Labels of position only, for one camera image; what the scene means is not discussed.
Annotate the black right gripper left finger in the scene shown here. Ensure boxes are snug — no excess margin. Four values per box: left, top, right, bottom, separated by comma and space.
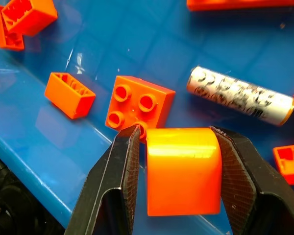
64, 124, 141, 235

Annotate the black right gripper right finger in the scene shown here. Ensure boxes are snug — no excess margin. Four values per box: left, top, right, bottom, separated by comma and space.
209, 125, 294, 235

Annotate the black machinery beside bin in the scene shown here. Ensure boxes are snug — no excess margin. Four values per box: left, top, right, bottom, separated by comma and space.
0, 149, 66, 235

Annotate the blue plastic bin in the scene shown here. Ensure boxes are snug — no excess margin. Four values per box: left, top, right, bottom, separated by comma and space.
0, 0, 294, 235

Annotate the orange hollow rectangular brick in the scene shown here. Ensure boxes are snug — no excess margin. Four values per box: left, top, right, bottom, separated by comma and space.
44, 72, 97, 120
1, 0, 58, 37
272, 143, 294, 186

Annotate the orange rounded smooth block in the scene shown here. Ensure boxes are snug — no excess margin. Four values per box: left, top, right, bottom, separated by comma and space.
146, 127, 222, 217

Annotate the orange four-stud square brick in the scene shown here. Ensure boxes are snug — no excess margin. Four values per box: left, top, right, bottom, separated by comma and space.
104, 75, 176, 144

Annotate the white battery with black print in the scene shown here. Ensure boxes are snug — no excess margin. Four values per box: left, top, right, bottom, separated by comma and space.
186, 65, 294, 127

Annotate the orange flat hollow brick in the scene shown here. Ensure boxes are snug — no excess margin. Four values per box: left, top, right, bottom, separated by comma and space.
0, 4, 25, 51

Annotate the long orange brick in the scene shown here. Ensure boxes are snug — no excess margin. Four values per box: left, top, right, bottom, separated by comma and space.
186, 0, 294, 11

